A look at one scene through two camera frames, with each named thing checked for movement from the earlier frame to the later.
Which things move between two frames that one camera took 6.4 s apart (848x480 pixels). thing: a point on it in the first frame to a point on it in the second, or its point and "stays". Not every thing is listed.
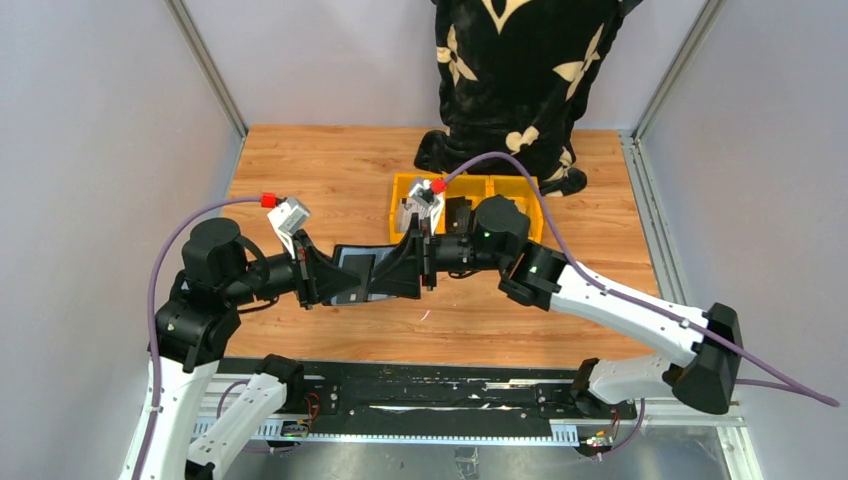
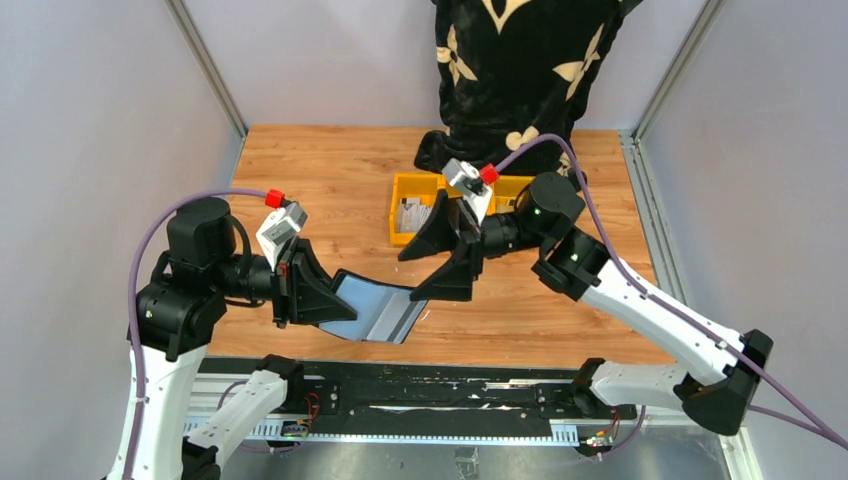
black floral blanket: x=515 y=77 stays
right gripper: x=427 y=259 to x=473 y=240
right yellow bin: x=526 y=196 stays
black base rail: x=437 y=401 stays
